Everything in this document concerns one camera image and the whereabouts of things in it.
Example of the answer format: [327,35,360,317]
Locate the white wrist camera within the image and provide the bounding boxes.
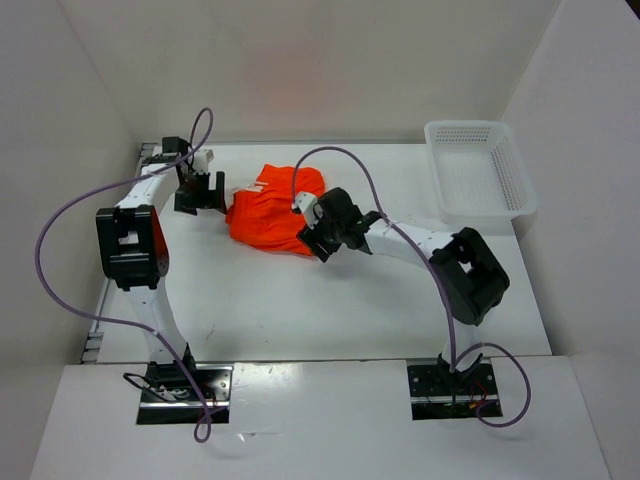
[189,149,214,175]
[291,191,324,229]

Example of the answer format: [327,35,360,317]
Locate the white plastic mesh basket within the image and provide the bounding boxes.
[424,120,538,225]

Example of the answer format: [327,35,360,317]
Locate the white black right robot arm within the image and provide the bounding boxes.
[292,188,510,393]

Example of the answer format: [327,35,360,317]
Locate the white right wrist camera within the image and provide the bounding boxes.
[291,191,324,229]

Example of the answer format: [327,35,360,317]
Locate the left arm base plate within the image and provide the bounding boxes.
[123,363,233,426]

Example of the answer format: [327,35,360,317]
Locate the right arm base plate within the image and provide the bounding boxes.
[406,359,503,421]

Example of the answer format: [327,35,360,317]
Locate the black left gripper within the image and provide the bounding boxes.
[175,170,227,216]

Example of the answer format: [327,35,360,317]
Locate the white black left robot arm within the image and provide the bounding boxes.
[96,137,227,402]

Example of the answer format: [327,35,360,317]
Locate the aluminium table edge rail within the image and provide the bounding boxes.
[79,142,164,364]

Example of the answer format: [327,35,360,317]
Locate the orange mesh shorts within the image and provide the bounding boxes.
[225,164,325,257]

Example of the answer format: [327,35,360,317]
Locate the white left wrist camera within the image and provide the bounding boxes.
[189,149,214,175]

